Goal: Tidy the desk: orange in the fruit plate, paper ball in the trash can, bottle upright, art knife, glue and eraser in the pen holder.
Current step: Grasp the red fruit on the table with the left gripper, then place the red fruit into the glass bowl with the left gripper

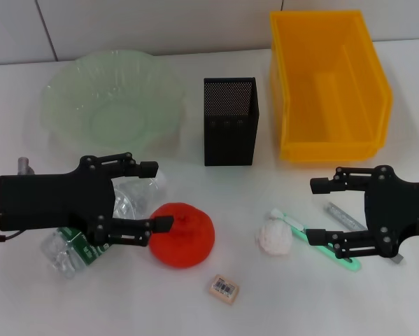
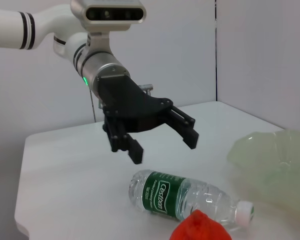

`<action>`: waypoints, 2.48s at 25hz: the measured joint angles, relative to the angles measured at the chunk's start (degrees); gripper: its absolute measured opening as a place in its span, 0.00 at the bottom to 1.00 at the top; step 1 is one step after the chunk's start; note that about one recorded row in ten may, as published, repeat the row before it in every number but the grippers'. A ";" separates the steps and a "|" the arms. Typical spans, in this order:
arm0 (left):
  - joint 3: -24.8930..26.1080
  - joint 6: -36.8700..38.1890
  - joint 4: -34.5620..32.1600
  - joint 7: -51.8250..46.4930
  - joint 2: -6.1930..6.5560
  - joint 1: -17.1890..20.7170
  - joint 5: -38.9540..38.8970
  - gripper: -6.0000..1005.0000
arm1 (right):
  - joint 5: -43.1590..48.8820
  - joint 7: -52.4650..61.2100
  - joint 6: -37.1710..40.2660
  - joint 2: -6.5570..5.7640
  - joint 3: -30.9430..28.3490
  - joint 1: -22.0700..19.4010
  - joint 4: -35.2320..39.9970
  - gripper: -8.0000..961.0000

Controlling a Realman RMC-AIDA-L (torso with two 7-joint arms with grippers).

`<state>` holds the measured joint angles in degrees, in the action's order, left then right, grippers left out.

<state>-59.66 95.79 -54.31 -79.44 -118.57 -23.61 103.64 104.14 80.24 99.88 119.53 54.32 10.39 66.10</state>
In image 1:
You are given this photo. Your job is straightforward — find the clear green-label water bottle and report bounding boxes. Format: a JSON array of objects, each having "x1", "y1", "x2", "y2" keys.
[{"x1": 40, "y1": 174, "x2": 168, "y2": 280}]

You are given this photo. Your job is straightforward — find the grey pen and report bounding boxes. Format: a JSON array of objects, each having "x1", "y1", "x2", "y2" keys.
[{"x1": 323, "y1": 201, "x2": 404, "y2": 264}]

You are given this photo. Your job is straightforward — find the green utility knife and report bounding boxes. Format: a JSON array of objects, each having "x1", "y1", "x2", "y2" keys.
[{"x1": 270, "y1": 208, "x2": 362, "y2": 273}]

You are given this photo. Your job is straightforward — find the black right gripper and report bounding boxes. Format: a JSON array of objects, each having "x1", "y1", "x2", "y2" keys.
[{"x1": 306, "y1": 166, "x2": 419, "y2": 262}]

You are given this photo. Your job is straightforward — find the pale green glass fruit plate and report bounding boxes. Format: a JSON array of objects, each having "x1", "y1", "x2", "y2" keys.
[{"x1": 41, "y1": 50, "x2": 187, "y2": 155}]

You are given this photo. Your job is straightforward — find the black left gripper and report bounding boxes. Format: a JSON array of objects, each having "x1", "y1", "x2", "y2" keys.
[{"x1": 0, "y1": 152, "x2": 175, "y2": 248}]

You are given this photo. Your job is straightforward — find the red tomato-like fruit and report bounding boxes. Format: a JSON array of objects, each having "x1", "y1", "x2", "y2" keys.
[{"x1": 148, "y1": 202, "x2": 216, "y2": 269}]

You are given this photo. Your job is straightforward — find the black mesh pen holder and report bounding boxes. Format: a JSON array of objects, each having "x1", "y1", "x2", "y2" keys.
[{"x1": 204, "y1": 76, "x2": 260, "y2": 167}]

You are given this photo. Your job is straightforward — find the beige eraser with barcode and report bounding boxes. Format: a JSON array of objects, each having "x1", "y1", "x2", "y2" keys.
[{"x1": 207, "y1": 274, "x2": 241, "y2": 305}]

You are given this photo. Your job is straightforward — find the white paper ball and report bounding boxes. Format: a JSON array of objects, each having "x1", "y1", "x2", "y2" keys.
[{"x1": 254, "y1": 216, "x2": 293, "y2": 257}]

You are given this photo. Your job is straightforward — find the yellow plastic bin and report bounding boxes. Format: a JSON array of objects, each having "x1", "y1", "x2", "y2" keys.
[{"x1": 269, "y1": 9, "x2": 394, "y2": 162}]

